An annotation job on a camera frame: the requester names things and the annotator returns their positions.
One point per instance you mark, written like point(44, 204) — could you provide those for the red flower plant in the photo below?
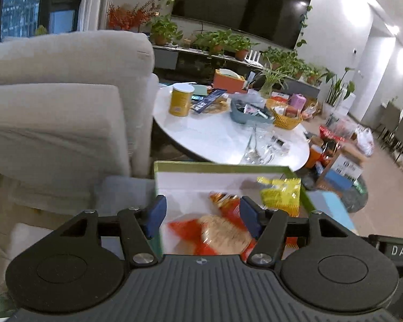
point(127, 16)

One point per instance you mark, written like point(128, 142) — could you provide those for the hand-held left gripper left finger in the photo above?
point(156, 216)

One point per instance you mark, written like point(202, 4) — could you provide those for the dark framed window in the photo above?
point(23, 3)

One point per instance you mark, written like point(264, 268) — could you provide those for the yellow woven basket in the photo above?
point(287, 119)

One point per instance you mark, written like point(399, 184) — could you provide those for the grey armchair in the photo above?
point(60, 114)

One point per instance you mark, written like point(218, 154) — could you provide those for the small black white box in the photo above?
point(278, 143)

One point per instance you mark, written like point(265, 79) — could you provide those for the white curtain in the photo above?
point(95, 0)

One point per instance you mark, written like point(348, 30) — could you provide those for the potted green plant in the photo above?
point(213, 40)
point(309, 70)
point(241, 45)
point(164, 28)
point(278, 57)

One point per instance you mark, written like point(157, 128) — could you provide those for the wall television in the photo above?
point(241, 3)

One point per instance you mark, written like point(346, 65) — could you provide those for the spider plant in vase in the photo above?
point(272, 78)

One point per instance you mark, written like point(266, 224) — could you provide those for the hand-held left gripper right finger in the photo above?
point(250, 216)

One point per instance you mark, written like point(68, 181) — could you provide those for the blue plastic basin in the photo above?
point(248, 110)

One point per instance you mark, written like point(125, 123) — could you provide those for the red plastic bag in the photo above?
point(332, 134)

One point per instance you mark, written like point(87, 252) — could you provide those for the teal small box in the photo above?
point(201, 90)

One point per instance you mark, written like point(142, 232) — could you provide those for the large leaf plant white pot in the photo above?
point(339, 87)

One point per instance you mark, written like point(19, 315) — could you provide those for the red and yellow snack bag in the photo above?
point(282, 194)

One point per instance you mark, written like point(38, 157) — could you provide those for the green cardboard box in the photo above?
point(188, 184)

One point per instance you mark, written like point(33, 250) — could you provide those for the white router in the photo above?
point(253, 57)

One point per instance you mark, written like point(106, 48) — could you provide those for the dark blue snack packet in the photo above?
point(208, 102)

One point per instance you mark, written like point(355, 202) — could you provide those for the white round table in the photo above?
point(205, 134)

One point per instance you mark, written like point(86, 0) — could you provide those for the red chips bag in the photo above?
point(228, 204)

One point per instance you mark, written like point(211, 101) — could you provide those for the orange mug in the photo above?
point(314, 156)

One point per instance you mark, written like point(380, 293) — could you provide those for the orange tissue box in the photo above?
point(228, 82)

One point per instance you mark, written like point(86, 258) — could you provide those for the glass bowl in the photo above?
point(258, 147)

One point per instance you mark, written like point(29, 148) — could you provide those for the white plastic bag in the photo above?
point(364, 142)

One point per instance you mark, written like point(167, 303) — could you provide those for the television cabinet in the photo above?
point(166, 58)

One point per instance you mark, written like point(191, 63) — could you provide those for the dark round coffee table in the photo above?
point(356, 198)

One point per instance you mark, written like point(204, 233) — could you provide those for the clear bread packet red edges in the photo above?
point(221, 234)

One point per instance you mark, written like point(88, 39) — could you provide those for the yellow snack can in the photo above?
point(180, 102)

